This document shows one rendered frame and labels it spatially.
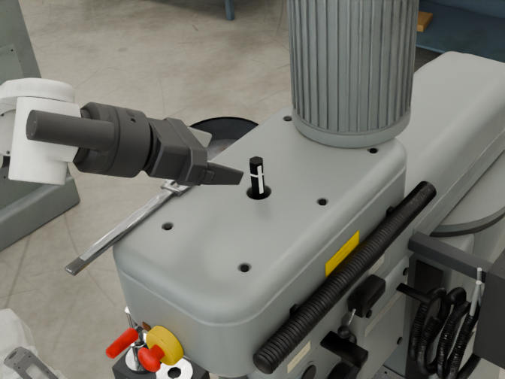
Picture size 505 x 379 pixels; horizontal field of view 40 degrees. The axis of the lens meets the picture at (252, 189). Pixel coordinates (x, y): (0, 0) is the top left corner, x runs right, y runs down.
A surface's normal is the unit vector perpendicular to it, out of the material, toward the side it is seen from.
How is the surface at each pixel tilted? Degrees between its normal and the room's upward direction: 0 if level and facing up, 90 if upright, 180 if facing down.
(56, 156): 64
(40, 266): 0
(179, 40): 0
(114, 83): 0
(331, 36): 90
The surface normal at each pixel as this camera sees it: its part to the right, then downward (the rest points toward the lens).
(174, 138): 0.38, -0.84
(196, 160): 0.59, -0.22
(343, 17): -0.25, 0.62
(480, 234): 0.41, 0.54
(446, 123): -0.07, -0.78
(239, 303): 0.22, -0.15
